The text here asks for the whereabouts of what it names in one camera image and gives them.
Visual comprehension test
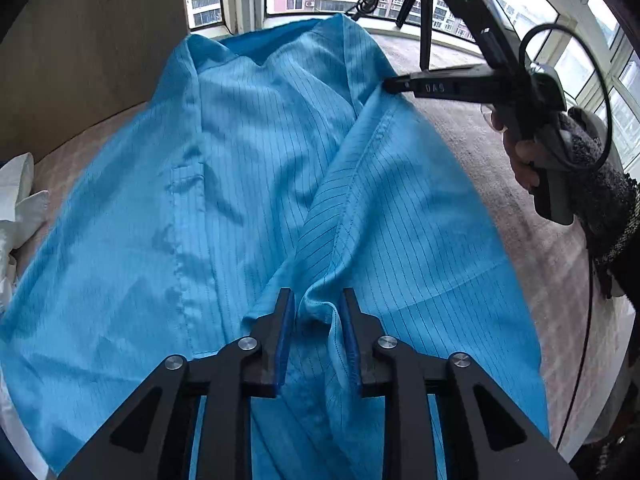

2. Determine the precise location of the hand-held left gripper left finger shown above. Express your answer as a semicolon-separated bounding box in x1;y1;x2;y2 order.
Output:
59;287;297;480

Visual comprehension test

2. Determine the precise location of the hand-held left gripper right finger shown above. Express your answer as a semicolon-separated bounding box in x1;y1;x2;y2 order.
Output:
341;287;578;480

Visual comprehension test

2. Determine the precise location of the person's right forearm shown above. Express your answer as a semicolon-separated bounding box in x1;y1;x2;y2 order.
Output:
557;107;640;301

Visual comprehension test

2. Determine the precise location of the blue striped work coat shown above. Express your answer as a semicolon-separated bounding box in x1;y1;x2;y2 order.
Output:
0;12;551;480

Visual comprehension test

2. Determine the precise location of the person's dark jacket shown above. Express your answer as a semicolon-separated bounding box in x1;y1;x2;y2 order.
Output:
565;430;640;480

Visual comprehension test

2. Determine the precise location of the black tripod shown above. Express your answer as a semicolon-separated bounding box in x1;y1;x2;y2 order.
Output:
350;0;441;71

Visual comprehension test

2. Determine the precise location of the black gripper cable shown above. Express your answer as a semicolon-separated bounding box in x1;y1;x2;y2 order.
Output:
519;22;615;453

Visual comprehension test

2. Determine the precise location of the white garment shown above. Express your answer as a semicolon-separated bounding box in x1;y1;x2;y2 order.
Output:
0;154;51;311

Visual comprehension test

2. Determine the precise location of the person's right hand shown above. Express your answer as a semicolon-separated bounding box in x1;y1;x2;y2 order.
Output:
490;105;543;193

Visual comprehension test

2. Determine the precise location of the pink plaid cloth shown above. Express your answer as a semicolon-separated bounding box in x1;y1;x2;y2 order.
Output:
10;25;631;461

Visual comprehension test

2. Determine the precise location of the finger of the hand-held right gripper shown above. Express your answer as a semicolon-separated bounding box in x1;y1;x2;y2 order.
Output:
382;73;416;96

